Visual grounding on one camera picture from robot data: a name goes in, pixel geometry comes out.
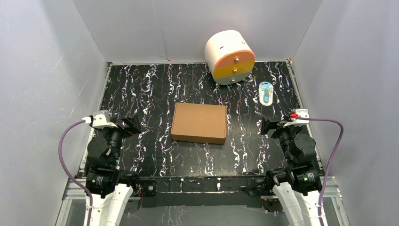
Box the blue white packaged item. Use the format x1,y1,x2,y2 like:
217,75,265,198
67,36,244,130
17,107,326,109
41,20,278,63
259,81,273,106

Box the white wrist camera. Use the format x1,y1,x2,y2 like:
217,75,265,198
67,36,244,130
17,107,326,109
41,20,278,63
82,110,117,129
283,108,310,128

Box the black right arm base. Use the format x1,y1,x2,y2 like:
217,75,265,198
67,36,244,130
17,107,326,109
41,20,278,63
238,168,285,215

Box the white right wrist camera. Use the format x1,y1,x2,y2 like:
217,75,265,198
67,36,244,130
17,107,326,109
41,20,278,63
283,108,310,128

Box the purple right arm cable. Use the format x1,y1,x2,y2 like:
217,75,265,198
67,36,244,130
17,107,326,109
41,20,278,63
296,117,344,226

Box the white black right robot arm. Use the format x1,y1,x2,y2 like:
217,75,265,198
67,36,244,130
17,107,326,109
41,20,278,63
260,113,328,226

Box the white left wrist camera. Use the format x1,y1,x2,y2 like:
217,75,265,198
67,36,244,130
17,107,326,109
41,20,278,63
82,110,117,129

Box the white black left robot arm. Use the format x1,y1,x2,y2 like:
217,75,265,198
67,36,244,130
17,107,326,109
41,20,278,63
83,110,142,226

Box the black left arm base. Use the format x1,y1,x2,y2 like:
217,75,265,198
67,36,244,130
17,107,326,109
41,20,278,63
116,170,157,205

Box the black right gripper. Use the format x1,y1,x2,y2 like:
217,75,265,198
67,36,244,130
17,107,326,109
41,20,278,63
260,114,302,164

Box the aluminium frame rail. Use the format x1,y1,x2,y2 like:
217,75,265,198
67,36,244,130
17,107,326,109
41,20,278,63
55,176,351,226

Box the white orange yellow cylinder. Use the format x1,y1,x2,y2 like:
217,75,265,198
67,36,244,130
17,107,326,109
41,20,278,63
204,30,255,85

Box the brown cardboard box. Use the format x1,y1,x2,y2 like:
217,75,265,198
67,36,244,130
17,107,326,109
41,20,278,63
171,103,227,145

